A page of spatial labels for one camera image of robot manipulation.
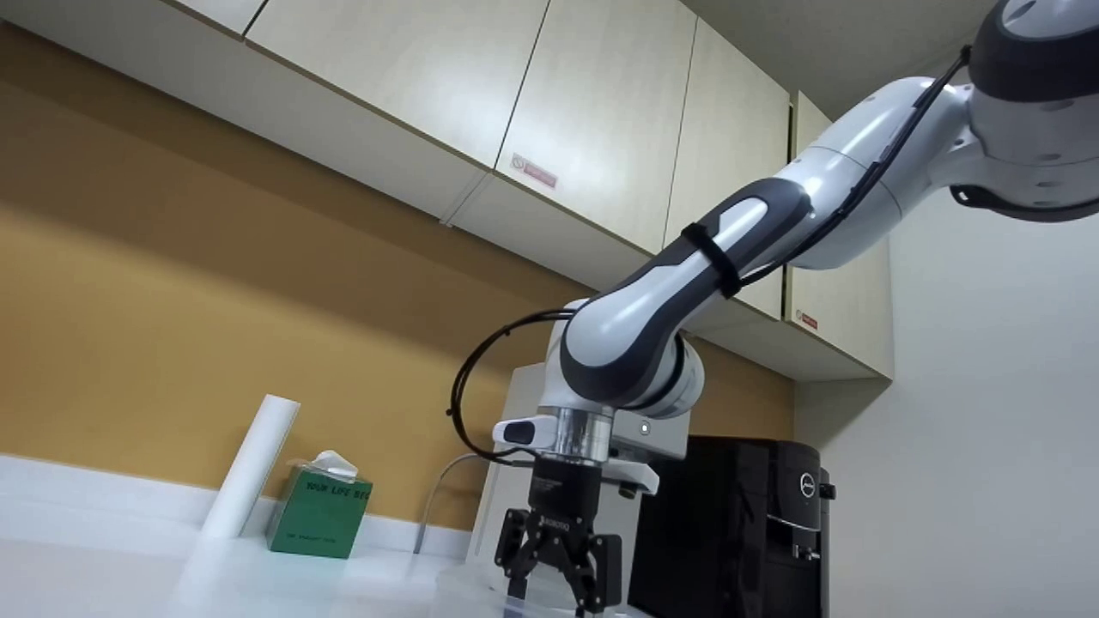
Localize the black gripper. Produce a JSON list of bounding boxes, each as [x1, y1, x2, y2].
[[496, 462, 622, 618]]

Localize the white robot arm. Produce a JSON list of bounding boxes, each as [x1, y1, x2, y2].
[[496, 0, 1099, 615]]

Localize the green tissue box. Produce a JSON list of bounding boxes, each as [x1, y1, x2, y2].
[[270, 450, 370, 561]]

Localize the black coffee machine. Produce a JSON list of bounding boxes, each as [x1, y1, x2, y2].
[[628, 435, 834, 618]]

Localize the white paper towel roll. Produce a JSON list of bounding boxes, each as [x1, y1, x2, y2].
[[204, 396, 298, 539]]

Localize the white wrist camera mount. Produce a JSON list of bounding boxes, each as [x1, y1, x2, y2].
[[493, 414, 660, 496]]

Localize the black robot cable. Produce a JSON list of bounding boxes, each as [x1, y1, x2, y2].
[[444, 307, 580, 468]]

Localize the upper wall cabinets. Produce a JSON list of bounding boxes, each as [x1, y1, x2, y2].
[[0, 0, 898, 384]]

